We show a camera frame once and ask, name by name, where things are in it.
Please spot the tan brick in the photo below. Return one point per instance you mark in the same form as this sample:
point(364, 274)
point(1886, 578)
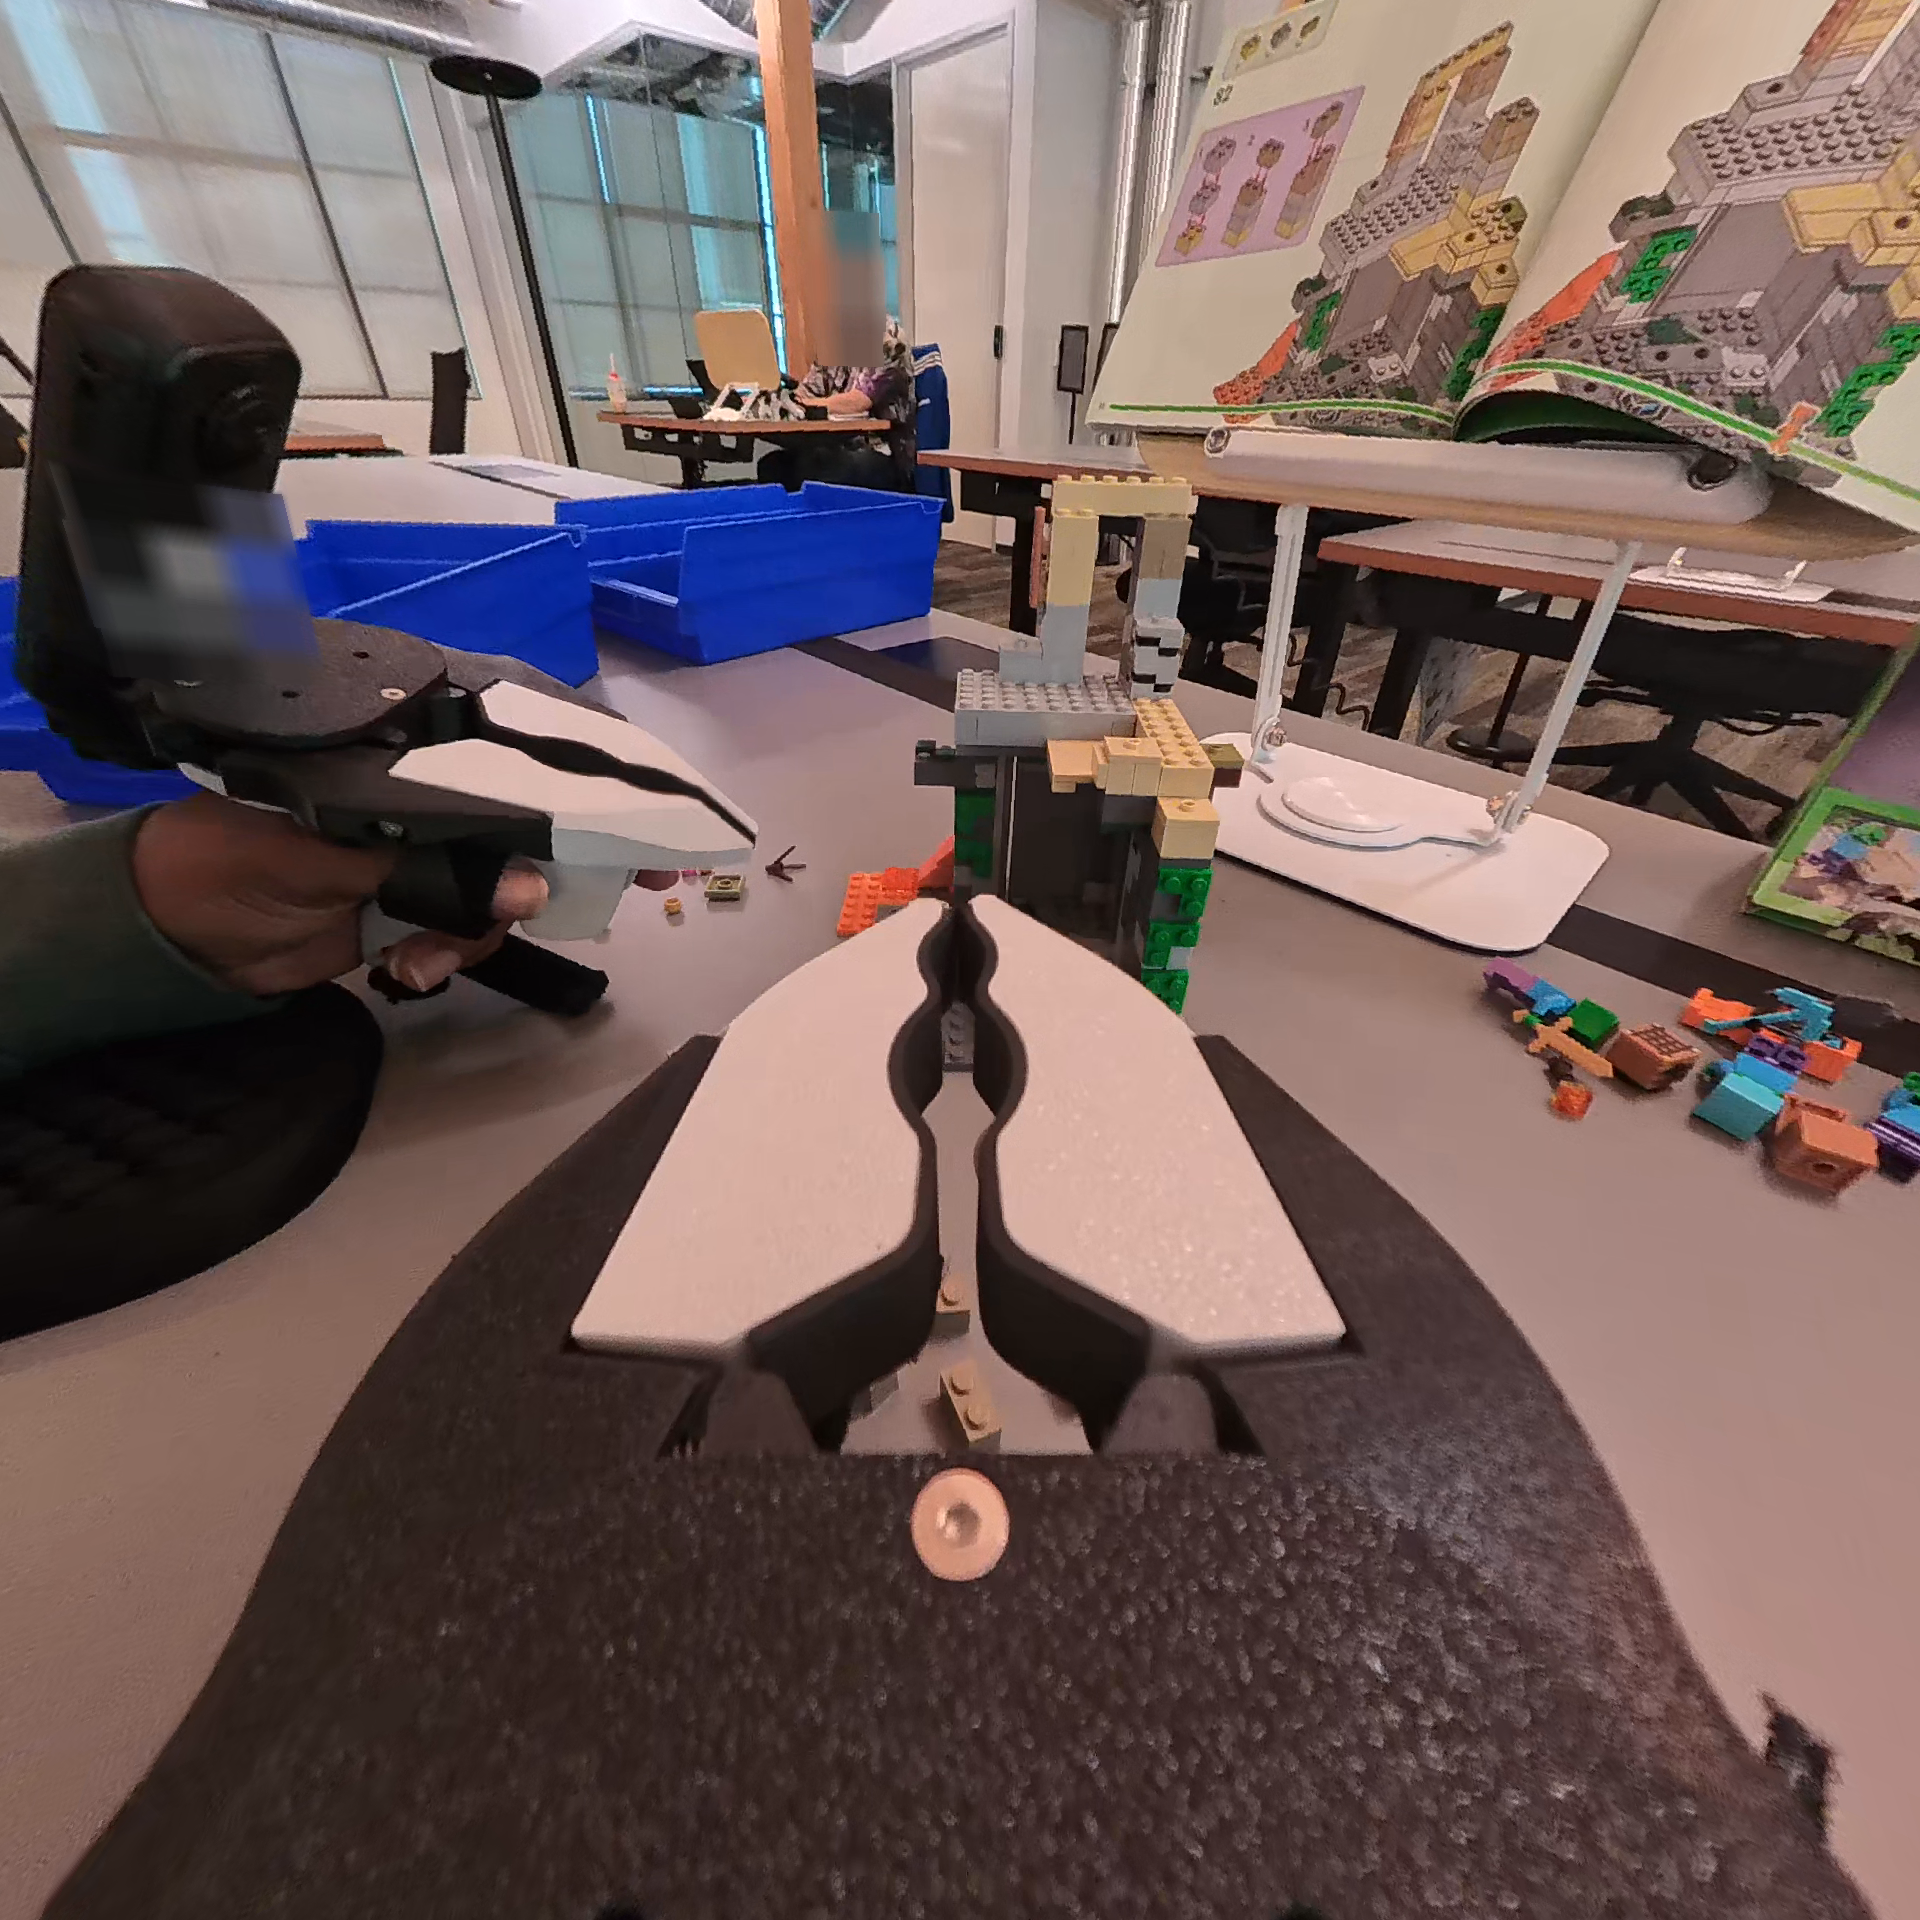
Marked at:
point(968, 1403)
point(952, 1309)

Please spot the scatter of small brick pieces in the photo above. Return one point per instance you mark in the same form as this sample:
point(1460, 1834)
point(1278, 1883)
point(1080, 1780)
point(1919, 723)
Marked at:
point(726, 886)

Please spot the colourful brick pile right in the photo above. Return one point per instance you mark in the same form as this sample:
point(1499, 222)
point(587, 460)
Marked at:
point(1740, 1074)

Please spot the blue plastic bin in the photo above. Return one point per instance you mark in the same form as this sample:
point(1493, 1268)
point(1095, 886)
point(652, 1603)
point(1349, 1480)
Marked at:
point(751, 570)
point(452, 600)

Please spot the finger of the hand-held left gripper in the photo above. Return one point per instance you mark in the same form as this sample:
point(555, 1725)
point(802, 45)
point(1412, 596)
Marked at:
point(599, 743)
point(599, 810)

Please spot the grey desk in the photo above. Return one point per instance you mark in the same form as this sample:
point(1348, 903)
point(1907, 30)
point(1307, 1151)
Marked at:
point(1424, 1276)

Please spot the person's left hand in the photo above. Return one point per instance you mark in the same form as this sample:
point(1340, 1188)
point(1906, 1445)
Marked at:
point(271, 901)

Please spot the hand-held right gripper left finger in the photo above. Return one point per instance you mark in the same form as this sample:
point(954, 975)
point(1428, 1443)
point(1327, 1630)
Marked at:
point(751, 1171)

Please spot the black floor lamp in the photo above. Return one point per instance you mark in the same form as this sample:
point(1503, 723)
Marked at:
point(487, 76)

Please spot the white book stand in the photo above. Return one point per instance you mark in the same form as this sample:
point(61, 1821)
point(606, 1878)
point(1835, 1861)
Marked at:
point(1396, 839)

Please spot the wooden pillar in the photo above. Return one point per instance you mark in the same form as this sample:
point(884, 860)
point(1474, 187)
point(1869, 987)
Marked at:
point(792, 182)

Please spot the wooden chair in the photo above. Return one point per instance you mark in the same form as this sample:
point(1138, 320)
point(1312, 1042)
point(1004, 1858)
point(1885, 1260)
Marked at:
point(734, 354)

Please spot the wooden-top black-leg desk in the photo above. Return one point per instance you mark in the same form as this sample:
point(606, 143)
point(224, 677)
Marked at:
point(751, 424)
point(1501, 563)
point(1020, 469)

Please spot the open brick instruction booklet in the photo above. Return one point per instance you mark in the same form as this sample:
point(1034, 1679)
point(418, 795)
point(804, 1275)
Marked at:
point(1501, 195)

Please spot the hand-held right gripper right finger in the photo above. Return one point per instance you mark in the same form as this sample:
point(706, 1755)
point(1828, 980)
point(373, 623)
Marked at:
point(1155, 1171)

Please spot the toy brick model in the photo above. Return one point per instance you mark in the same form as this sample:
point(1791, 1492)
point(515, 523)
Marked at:
point(1080, 781)

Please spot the green toy brick set box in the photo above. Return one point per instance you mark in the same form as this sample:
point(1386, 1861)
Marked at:
point(1845, 856)

